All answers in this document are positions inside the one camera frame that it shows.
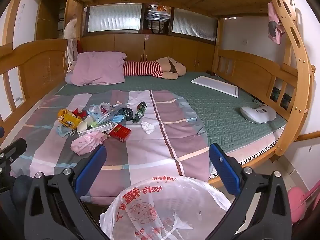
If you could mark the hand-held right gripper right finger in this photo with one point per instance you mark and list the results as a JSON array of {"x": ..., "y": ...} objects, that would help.
[{"x": 223, "y": 165}]

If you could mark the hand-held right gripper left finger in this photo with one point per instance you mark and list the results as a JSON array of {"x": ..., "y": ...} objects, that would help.
[{"x": 91, "y": 163}]

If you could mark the pink tissue pack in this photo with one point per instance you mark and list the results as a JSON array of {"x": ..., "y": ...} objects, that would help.
[{"x": 86, "y": 142}]

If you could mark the white carton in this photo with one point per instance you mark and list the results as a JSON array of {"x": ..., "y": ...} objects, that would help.
[{"x": 100, "y": 128}]

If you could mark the white paper cup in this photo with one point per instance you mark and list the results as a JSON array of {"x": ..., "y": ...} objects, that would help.
[{"x": 82, "y": 126}]

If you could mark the light green wrapper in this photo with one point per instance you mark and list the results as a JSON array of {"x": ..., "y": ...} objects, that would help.
[{"x": 95, "y": 124}]

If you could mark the red cigarette box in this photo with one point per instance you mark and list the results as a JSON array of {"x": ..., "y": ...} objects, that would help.
[{"x": 120, "y": 132}]

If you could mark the red snack wrapper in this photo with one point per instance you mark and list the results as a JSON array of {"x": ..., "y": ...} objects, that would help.
[{"x": 79, "y": 113}]

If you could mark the yellow snack packet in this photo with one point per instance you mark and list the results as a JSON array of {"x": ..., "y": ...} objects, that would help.
[{"x": 66, "y": 118}]

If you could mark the black plastic bag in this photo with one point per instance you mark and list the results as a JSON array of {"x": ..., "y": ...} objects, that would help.
[{"x": 126, "y": 112}]

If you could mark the white tissue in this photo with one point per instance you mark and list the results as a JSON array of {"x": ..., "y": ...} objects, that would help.
[{"x": 148, "y": 127}]

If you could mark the white bin with plastic liner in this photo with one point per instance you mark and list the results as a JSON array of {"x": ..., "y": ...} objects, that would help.
[{"x": 160, "y": 205}]

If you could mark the green mattress pad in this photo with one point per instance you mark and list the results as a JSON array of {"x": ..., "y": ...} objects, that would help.
[{"x": 217, "y": 115}]

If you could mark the white handheld vacuum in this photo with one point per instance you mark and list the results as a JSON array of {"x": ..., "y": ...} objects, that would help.
[{"x": 258, "y": 113}]

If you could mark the pink checked bed sheet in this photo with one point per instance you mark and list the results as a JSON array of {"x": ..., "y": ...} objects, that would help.
[{"x": 155, "y": 142}]

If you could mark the white flat board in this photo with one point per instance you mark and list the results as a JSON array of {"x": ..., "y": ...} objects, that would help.
[{"x": 215, "y": 85}]

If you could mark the pink plastic stool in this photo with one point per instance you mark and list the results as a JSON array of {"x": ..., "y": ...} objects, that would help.
[{"x": 297, "y": 200}]

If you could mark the pink pillow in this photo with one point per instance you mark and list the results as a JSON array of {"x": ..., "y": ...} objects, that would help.
[{"x": 97, "y": 67}]

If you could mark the striped plush toy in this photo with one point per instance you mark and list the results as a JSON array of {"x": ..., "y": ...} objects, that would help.
[{"x": 142, "y": 68}]

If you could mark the wooden bed ladder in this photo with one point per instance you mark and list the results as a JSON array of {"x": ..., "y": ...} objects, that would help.
[{"x": 303, "y": 62}]

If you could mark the frosted glass window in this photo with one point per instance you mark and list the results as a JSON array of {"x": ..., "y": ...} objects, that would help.
[
  {"x": 113, "y": 17},
  {"x": 195, "y": 25}
]

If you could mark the pink hanging cloth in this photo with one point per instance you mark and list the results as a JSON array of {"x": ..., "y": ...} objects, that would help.
[{"x": 273, "y": 27}]

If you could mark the stack of books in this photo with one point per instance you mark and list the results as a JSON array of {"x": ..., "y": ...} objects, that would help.
[{"x": 156, "y": 17}]

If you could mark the wooden bunk bed frame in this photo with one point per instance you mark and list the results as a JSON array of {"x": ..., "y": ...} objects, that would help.
[{"x": 37, "y": 62}]

